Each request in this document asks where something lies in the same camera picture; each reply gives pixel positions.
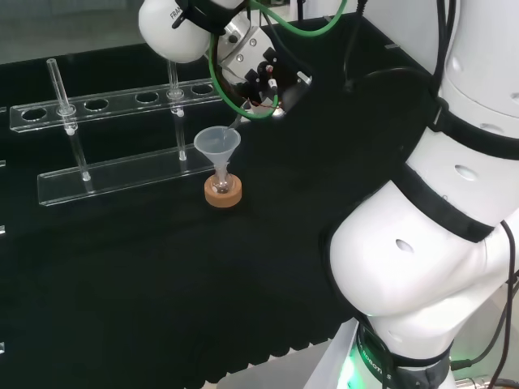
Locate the cork ring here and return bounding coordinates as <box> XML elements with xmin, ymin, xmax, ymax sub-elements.
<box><xmin>204</xmin><ymin>172</ymin><xmax>244</xmax><ymax>209</ymax></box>

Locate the black bench cloth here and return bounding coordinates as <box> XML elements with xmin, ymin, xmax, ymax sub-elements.
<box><xmin>0</xmin><ymin>18</ymin><xmax>447</xmax><ymax>385</ymax></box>

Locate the translucent plastic funnel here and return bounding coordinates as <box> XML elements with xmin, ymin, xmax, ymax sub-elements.
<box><xmin>193</xmin><ymin>126</ymin><xmax>242</xmax><ymax>191</ymax></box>

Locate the clear round-bottom flask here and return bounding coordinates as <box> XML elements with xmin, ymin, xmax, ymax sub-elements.
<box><xmin>210</xmin><ymin>161</ymin><xmax>237</xmax><ymax>195</ymax></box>

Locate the clear acrylic funnel stand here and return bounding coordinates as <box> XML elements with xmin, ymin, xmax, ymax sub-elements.
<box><xmin>9</xmin><ymin>58</ymin><xmax>229</xmax><ymax>208</ymax></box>

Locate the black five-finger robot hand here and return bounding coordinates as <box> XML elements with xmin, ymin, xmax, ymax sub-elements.
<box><xmin>217</xmin><ymin>22</ymin><xmax>314</xmax><ymax>119</ymax></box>

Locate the black cable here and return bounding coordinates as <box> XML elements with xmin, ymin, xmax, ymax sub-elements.
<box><xmin>342</xmin><ymin>0</ymin><xmax>370</xmax><ymax>93</ymax></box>
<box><xmin>449</xmin><ymin>218</ymin><xmax>519</xmax><ymax>389</ymax></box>
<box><xmin>429</xmin><ymin>0</ymin><xmax>461</xmax><ymax>98</ymax></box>

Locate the green cable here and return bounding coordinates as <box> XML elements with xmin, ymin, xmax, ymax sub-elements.
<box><xmin>208</xmin><ymin>0</ymin><xmax>350</xmax><ymax>122</ymax></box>

